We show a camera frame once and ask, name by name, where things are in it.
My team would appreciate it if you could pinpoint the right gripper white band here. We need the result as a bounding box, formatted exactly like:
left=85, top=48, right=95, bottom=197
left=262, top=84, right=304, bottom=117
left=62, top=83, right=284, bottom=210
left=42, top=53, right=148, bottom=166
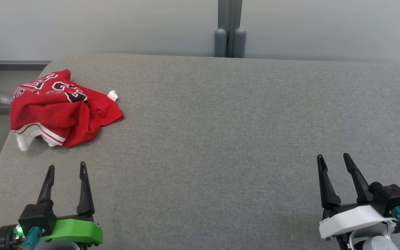
left=317, top=153, right=400, bottom=240

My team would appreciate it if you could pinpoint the red jersey black white print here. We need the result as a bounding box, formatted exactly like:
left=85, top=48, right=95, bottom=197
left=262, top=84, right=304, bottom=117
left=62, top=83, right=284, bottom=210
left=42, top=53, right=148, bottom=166
left=10, top=69, right=124, bottom=151

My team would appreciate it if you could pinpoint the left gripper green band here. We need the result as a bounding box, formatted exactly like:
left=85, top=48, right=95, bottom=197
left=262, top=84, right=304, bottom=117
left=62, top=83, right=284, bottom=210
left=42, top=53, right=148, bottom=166
left=0, top=161, right=103, bottom=250

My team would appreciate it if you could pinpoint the grey wall pillar fixture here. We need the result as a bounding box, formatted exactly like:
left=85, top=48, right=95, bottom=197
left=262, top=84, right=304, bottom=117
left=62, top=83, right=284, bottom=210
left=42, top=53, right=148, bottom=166
left=215, top=0, right=247, bottom=58

